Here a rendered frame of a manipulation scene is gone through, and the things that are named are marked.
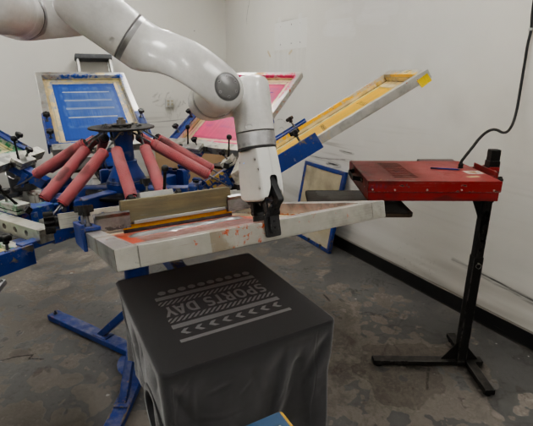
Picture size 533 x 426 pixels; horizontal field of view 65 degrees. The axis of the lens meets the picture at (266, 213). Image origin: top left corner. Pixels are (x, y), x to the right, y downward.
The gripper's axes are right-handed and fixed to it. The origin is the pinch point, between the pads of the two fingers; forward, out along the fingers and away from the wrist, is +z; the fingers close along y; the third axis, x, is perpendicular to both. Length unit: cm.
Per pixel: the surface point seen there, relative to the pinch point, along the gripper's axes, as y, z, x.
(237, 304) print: -29.7, 23.2, 3.7
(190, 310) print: -32.8, 22.4, -8.2
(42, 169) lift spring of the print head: -149, -26, -35
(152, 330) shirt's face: -28.9, 23.5, -19.2
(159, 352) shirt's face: -19.7, 26.0, -20.1
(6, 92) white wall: -449, -132, -54
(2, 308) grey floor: -271, 57, -73
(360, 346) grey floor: -121, 97, 115
